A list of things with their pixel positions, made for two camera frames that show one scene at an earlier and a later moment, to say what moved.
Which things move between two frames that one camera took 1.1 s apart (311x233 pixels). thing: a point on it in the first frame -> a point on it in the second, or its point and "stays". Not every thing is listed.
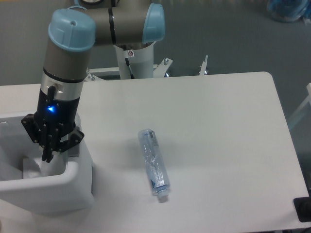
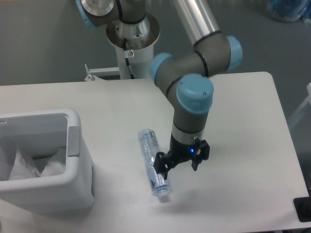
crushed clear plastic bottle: (155, 163) stays
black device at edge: (302, 206) stays
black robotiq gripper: (57, 113) -> (181, 152)
